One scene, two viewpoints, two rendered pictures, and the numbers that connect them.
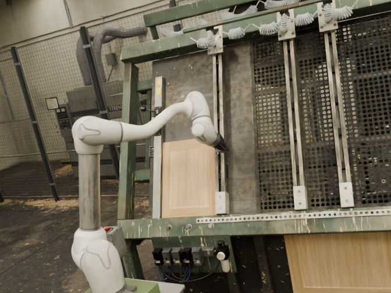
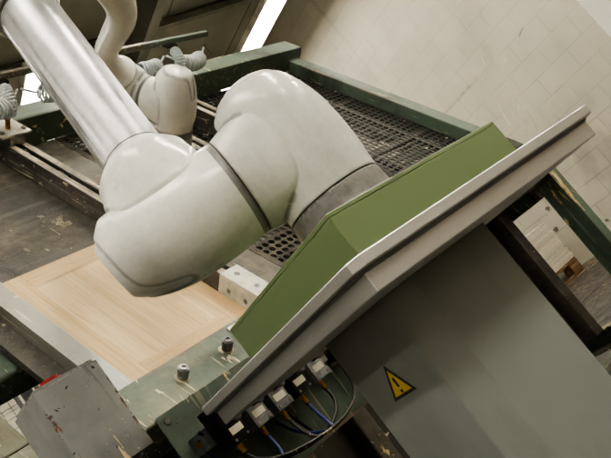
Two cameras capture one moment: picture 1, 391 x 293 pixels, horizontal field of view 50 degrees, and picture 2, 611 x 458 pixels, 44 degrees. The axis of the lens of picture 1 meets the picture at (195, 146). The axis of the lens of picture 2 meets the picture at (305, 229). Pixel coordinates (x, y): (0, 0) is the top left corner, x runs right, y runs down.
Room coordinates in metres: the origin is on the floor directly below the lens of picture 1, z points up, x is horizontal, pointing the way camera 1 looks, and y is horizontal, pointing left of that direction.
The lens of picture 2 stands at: (1.43, 1.56, 0.68)
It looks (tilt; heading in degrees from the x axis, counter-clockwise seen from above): 10 degrees up; 291
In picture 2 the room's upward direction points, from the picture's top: 38 degrees counter-clockwise
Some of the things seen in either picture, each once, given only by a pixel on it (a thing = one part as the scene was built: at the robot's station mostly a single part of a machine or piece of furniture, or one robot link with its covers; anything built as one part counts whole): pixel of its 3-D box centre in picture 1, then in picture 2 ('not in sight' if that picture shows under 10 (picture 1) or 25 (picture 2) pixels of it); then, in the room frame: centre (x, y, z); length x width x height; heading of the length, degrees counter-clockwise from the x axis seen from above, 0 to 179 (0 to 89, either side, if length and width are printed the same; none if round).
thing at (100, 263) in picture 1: (102, 264); (284, 144); (1.78, 0.53, 0.98); 0.18 x 0.16 x 0.22; 30
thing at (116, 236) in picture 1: (111, 243); (84, 433); (2.32, 0.60, 0.84); 0.12 x 0.12 x 0.18; 68
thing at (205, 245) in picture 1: (188, 260); (292, 393); (2.22, 0.17, 0.69); 0.50 x 0.14 x 0.24; 68
